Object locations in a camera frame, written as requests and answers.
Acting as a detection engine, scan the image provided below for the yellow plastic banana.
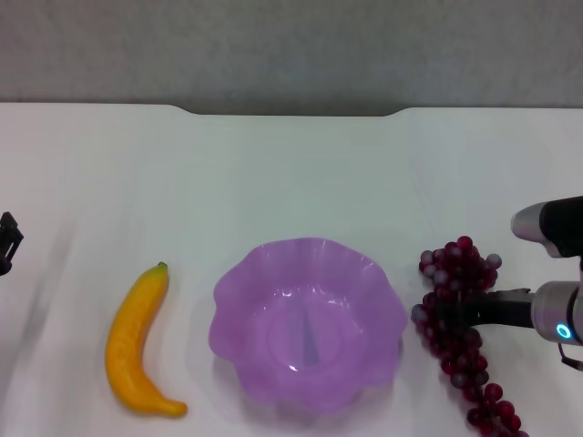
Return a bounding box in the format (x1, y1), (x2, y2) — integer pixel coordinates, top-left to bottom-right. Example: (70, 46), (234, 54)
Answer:
(104, 261), (189, 418)

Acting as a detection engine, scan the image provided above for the dark red grape bunch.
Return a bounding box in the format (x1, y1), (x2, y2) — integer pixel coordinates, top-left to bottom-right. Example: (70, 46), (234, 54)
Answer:
(411, 235), (532, 437)

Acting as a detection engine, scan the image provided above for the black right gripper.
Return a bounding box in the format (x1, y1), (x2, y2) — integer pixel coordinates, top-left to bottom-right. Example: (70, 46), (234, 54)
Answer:
(438, 287), (537, 330)

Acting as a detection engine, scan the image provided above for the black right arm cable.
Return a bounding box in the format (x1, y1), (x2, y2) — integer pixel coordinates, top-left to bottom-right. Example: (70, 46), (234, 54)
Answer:
(557, 343), (583, 372)

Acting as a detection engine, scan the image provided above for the purple wavy plastic bowl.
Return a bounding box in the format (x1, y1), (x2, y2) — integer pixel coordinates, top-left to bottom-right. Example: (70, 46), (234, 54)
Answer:
(208, 235), (409, 416)

